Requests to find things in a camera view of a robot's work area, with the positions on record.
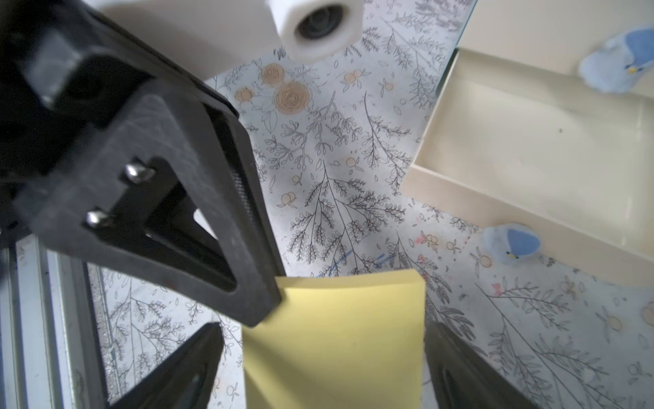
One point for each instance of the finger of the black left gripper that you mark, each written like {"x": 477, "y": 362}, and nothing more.
{"x": 114, "y": 154}

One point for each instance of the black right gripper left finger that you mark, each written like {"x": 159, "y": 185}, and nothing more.
{"x": 185, "y": 379}

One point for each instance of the light blue drawer cabinet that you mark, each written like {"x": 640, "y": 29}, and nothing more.
{"x": 545, "y": 119}

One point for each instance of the large yellow sticky note pad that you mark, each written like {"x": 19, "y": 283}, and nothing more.
{"x": 340, "y": 342}

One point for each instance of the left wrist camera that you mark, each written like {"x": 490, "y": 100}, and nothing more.
{"x": 209, "y": 37}

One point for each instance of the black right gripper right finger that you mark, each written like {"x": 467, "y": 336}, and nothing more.
{"x": 463, "y": 379}

